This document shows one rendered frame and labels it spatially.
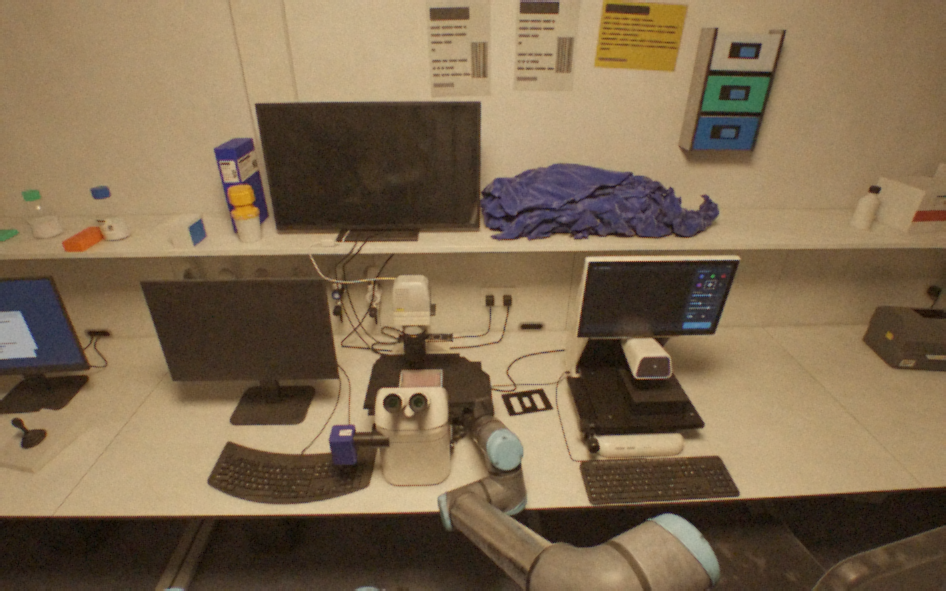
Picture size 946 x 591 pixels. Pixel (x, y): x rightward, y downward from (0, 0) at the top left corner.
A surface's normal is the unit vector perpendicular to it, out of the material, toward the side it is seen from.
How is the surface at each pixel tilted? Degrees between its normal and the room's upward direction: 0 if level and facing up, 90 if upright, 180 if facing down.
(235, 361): 86
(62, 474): 0
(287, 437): 0
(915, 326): 45
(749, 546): 0
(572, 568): 28
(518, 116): 90
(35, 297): 86
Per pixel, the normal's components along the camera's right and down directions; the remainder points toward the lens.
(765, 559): 0.00, -0.87
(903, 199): -0.99, 0.05
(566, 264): 0.04, 0.49
